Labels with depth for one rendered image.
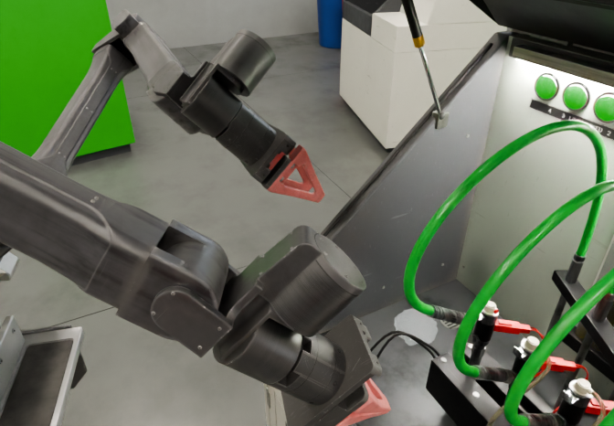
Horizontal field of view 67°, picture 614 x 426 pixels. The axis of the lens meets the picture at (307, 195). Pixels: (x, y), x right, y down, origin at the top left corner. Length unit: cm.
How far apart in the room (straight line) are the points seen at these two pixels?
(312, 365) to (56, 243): 22
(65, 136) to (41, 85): 281
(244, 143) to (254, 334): 27
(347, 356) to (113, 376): 185
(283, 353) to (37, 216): 20
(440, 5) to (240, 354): 330
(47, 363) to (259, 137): 53
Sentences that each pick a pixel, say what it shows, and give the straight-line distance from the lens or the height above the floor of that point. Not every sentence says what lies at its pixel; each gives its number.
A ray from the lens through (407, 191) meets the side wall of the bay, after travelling 101.
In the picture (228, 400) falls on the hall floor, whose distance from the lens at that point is 205.
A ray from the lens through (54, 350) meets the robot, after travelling 91.
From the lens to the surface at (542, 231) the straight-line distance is 59.
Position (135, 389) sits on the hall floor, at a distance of 216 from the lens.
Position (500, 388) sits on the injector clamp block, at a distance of 90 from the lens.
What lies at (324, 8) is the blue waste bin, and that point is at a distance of 678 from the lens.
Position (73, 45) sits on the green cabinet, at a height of 87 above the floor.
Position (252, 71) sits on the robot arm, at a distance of 58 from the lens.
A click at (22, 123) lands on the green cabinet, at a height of 41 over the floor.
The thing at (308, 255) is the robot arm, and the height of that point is 144.
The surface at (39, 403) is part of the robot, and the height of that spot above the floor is 104.
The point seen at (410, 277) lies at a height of 126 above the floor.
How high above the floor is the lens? 166
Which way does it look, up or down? 31 degrees down
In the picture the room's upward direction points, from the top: straight up
